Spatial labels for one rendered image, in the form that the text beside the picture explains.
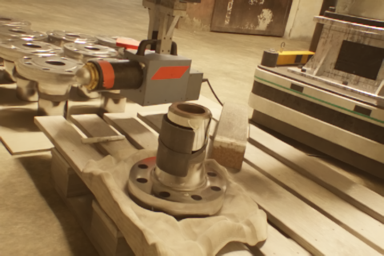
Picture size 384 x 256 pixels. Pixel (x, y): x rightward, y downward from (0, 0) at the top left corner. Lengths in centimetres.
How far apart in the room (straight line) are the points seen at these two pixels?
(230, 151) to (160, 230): 47
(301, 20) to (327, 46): 448
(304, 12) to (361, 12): 453
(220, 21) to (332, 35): 368
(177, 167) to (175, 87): 56
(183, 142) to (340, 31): 131
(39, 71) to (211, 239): 104
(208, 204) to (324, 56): 128
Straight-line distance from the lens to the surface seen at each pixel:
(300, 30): 670
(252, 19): 612
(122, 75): 141
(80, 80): 137
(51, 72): 173
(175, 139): 102
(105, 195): 107
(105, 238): 111
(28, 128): 182
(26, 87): 210
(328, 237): 117
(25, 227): 126
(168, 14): 146
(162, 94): 152
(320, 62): 216
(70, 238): 122
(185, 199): 104
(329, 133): 201
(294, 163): 148
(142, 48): 148
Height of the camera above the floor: 71
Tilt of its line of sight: 19 degrees down
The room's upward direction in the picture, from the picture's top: 11 degrees clockwise
